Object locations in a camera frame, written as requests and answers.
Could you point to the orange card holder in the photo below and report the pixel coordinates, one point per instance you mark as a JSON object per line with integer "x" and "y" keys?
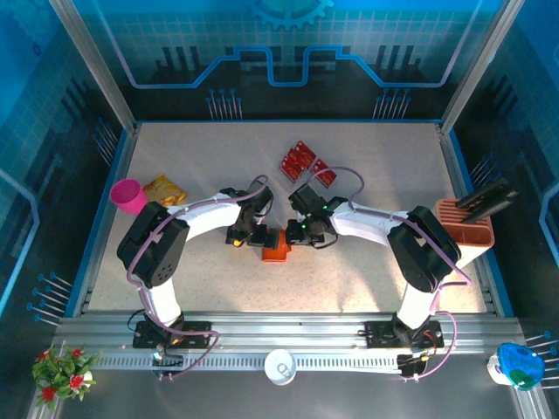
{"x": 276, "y": 255}

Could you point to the red snack packets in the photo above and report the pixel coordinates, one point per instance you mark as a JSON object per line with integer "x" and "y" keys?
{"x": 311, "y": 168}

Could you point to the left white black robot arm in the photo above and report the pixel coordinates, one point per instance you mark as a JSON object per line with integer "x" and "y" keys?
{"x": 153, "y": 244}

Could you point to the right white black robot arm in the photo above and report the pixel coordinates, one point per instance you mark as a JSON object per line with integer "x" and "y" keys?
{"x": 423, "y": 249}

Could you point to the red VIP card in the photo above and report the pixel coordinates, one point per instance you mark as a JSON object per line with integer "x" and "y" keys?
{"x": 290, "y": 169}
{"x": 296, "y": 160}
{"x": 325, "y": 172}
{"x": 302, "y": 149}

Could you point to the yellow snack bag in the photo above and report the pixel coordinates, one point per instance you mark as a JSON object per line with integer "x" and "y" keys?
{"x": 163, "y": 190}

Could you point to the white paper cup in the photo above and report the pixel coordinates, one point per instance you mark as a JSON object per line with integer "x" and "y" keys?
{"x": 280, "y": 367}

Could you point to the pink plastic goblet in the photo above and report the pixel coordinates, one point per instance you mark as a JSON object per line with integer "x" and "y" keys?
{"x": 127, "y": 197}

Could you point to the orange white knife block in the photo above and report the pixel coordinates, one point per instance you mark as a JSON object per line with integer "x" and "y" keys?
{"x": 471, "y": 231}

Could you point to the artificial plant red flowers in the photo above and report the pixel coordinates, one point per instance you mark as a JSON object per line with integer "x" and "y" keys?
{"x": 65, "y": 375}

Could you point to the blue green globe ball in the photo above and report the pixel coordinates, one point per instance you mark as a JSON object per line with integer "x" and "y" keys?
{"x": 522, "y": 366}

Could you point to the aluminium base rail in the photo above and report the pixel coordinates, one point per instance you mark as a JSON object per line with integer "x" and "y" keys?
{"x": 284, "y": 331}

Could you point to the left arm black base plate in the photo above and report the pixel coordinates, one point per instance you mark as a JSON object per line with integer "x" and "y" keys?
{"x": 196, "y": 334}

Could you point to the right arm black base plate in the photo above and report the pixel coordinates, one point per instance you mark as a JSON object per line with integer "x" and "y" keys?
{"x": 377, "y": 334}

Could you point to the aluminium table side rail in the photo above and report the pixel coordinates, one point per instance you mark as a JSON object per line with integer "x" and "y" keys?
{"x": 126, "y": 148}
{"x": 454, "y": 174}

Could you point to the aluminium frame post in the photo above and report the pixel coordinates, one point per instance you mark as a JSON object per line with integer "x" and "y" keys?
{"x": 96, "y": 65}
{"x": 479, "y": 65}

